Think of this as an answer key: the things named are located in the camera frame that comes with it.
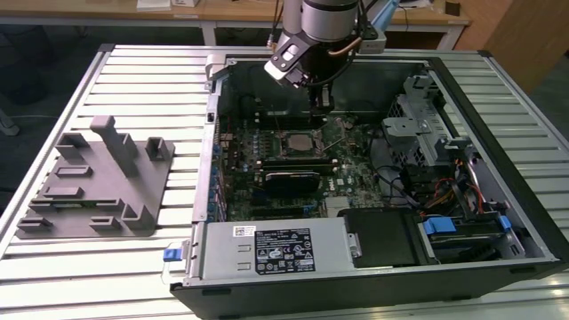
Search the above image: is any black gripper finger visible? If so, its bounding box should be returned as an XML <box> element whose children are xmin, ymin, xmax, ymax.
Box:
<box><xmin>309</xmin><ymin>83</ymin><xmax>333</xmax><ymax>127</ymax></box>

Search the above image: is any metal socket cover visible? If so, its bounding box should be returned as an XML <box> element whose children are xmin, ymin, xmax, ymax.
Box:
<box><xmin>316</xmin><ymin>115</ymin><xmax>356</xmax><ymax>150</ymax></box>

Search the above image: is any silver CPU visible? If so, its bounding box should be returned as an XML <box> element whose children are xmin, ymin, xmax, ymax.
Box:
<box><xmin>285</xmin><ymin>132</ymin><xmax>316</xmax><ymax>151</ymax></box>

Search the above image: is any CPU socket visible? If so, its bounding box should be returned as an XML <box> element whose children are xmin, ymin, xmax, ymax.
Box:
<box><xmin>277</xmin><ymin>129</ymin><xmax>324</xmax><ymax>159</ymax></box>

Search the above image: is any metal drive cage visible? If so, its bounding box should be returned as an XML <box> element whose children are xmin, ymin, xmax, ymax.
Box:
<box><xmin>381</xmin><ymin>75</ymin><xmax>451</xmax><ymax>167</ymax></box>

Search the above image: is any black graphics card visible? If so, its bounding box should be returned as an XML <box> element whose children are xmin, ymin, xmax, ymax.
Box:
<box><xmin>264</xmin><ymin>171</ymin><xmax>323</xmax><ymax>197</ymax></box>

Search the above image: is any green motherboard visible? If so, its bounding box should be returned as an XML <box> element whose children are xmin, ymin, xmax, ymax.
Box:
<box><xmin>212</xmin><ymin>111</ymin><xmax>388</xmax><ymax>223</ymax></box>

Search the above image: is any silver finned heatsink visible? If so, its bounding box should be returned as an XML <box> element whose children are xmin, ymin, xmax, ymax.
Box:
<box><xmin>325</xmin><ymin>195</ymin><xmax>353</xmax><ymax>218</ymax></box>

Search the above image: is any black expansion slot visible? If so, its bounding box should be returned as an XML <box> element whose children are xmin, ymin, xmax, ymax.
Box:
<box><xmin>252</xmin><ymin>213</ymin><xmax>307</xmax><ymax>222</ymax></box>
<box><xmin>252</xmin><ymin>207</ymin><xmax>304</xmax><ymax>215</ymax></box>

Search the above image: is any black plastic shroud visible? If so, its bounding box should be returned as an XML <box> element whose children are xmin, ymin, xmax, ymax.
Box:
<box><xmin>344</xmin><ymin>209</ymin><xmax>424</xmax><ymax>269</ymax></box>

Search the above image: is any white cardboard box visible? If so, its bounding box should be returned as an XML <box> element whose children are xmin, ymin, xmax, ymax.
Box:
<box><xmin>135</xmin><ymin>0</ymin><xmax>172</xmax><ymax>11</ymax></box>

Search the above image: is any wooden cabinet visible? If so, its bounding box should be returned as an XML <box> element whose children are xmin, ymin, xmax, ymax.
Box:
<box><xmin>456</xmin><ymin>0</ymin><xmax>569</xmax><ymax>96</ymax></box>

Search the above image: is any silver power supply unit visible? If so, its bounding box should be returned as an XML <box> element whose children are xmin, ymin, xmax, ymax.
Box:
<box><xmin>184</xmin><ymin>219</ymin><xmax>364</xmax><ymax>287</ymax></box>

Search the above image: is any grey parts rack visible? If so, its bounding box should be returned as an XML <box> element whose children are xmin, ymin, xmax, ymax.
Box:
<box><xmin>16</xmin><ymin>115</ymin><xmax>177</xmax><ymax>239</ymax></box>

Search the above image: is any black hard disk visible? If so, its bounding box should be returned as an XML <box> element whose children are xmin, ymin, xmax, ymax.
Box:
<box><xmin>428</xmin><ymin>226</ymin><xmax>513</xmax><ymax>265</ymax></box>

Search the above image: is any black PC case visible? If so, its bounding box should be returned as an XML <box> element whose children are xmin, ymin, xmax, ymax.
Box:
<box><xmin>168</xmin><ymin>53</ymin><xmax>569</xmax><ymax>320</ymax></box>

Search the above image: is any grey stand foot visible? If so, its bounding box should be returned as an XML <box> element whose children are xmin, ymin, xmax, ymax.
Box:
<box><xmin>0</xmin><ymin>108</ymin><xmax>22</xmax><ymax>137</ymax></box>

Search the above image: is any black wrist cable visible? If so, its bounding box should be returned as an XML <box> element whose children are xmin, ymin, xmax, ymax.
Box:
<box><xmin>309</xmin><ymin>0</ymin><xmax>384</xmax><ymax>87</ymax></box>

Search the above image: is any copper cable sleeve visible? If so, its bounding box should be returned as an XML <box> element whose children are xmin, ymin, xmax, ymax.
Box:
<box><xmin>327</xmin><ymin>36</ymin><xmax>363</xmax><ymax>57</ymax></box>

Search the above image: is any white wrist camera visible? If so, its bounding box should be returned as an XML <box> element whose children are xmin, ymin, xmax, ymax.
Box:
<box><xmin>263</xmin><ymin>39</ymin><xmax>313</xmax><ymax>89</ymax></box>

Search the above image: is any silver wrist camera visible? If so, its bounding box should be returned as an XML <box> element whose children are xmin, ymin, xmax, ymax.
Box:
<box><xmin>357</xmin><ymin>31</ymin><xmax>387</xmax><ymax>55</ymax></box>

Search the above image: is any grey case corner bracket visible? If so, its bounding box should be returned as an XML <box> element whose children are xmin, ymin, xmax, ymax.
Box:
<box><xmin>204</xmin><ymin>54</ymin><xmax>228</xmax><ymax>91</ymax></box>

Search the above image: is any yellow wire bundle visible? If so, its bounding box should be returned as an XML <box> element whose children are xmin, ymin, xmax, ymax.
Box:
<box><xmin>424</xmin><ymin>159</ymin><xmax>467</xmax><ymax>210</ymax></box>

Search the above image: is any red data cable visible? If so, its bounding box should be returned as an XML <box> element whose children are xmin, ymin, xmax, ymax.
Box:
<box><xmin>437</xmin><ymin>178</ymin><xmax>487</xmax><ymax>214</ymax></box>

